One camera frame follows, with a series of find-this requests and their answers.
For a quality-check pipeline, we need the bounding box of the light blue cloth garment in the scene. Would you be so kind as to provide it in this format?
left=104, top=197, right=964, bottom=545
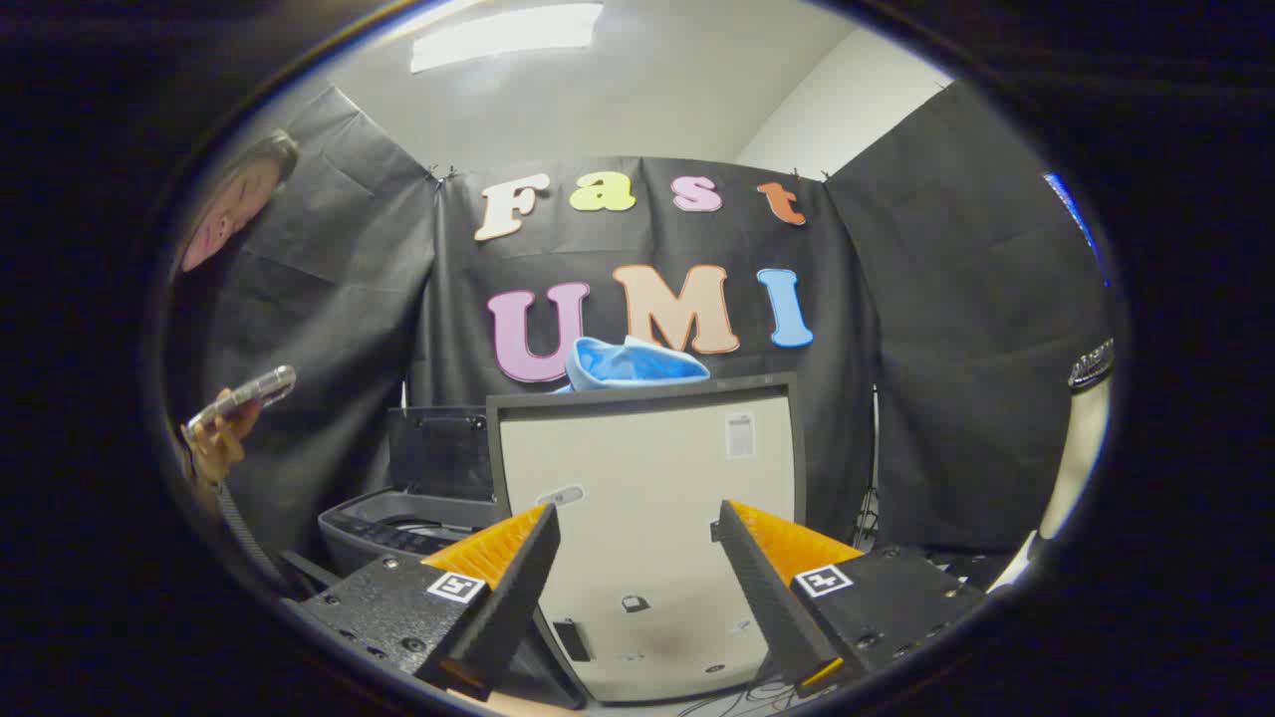
left=555, top=336, right=711, bottom=392

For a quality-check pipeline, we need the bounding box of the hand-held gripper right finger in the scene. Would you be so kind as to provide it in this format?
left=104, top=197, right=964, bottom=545
left=715, top=500, right=989, bottom=698

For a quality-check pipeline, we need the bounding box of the ceiling light panel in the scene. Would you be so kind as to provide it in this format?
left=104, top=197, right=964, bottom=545
left=410, top=3, right=605, bottom=74

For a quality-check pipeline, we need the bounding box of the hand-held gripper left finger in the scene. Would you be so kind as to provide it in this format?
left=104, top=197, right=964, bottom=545
left=297, top=503, right=564, bottom=701

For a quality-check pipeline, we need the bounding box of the dark washing machine lid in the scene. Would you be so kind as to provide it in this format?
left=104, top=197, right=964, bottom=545
left=386, top=406, right=496, bottom=502

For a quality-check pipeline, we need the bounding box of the smartphone in clear case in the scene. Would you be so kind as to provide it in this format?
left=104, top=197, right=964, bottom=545
left=187, top=364, right=298, bottom=431

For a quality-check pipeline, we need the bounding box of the grey ribbed hose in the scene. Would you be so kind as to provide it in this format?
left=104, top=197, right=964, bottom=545
left=212, top=483, right=292, bottom=598

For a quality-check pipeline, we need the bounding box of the black backdrop cloth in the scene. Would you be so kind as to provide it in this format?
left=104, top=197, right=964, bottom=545
left=164, top=80, right=1115, bottom=589

